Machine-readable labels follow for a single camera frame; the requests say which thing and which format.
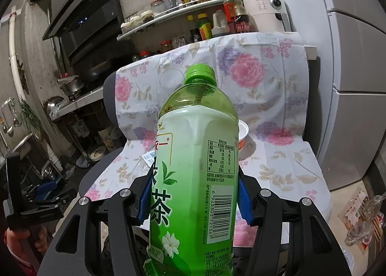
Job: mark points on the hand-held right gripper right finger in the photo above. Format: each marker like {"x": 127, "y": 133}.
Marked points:
{"x": 245, "y": 203}

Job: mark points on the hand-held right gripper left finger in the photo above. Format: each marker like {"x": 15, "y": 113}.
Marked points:
{"x": 144, "y": 200}

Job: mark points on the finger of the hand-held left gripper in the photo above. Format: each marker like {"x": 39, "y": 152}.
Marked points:
{"x": 46, "y": 188}
{"x": 57, "y": 200}

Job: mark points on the orange and white paper bowl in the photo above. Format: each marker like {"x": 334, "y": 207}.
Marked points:
{"x": 245, "y": 143}

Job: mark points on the green tea plastic bottle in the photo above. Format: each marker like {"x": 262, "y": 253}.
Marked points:
{"x": 190, "y": 158}

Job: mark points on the person's left forearm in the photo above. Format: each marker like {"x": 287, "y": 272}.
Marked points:
{"x": 18, "y": 267}

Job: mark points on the person's left hand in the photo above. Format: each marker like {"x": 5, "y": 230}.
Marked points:
{"x": 40, "y": 241}

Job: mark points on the steel basin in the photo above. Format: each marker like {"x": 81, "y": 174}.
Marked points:
{"x": 55, "y": 106}

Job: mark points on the steel pot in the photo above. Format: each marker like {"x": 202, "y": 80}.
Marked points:
{"x": 72, "y": 85}

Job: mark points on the floral printed cloth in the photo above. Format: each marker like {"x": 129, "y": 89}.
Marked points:
{"x": 271, "y": 98}

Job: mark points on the clear plastic bag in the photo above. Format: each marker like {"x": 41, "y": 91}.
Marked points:
{"x": 365, "y": 221}

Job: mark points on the black wok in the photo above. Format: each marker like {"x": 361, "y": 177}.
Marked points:
{"x": 96, "y": 70}

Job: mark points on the white drain pipe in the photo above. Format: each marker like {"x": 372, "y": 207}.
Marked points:
{"x": 15, "y": 58}

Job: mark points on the glass jar with red lid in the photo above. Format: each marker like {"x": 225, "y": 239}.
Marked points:
{"x": 166, "y": 46}

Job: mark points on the dark bottle with yellow cap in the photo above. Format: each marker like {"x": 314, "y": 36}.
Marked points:
{"x": 194, "y": 34}

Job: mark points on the spice jar with white lid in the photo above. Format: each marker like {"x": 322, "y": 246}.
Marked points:
{"x": 125, "y": 27}
{"x": 147, "y": 17}
{"x": 137, "y": 22}

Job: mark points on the yellow cap bottle green label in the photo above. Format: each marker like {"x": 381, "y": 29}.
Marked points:
{"x": 205, "y": 30}

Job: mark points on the white plastic jug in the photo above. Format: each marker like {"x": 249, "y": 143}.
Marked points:
{"x": 220, "y": 26}

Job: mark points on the silver refrigerator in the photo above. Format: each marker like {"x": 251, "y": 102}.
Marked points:
{"x": 346, "y": 52}

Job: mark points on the large dark soy sauce bottle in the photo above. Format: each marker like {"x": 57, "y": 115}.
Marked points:
{"x": 238, "y": 19}

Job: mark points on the black range hood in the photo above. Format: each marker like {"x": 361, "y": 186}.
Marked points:
{"x": 87, "y": 7}

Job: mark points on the metal corner shelf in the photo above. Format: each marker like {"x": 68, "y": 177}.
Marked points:
{"x": 169, "y": 12}

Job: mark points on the empty glass jar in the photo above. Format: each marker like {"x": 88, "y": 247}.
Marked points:
{"x": 157, "y": 7}

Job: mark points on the white kitchen appliance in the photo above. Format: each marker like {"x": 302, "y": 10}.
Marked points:
{"x": 262, "y": 10}

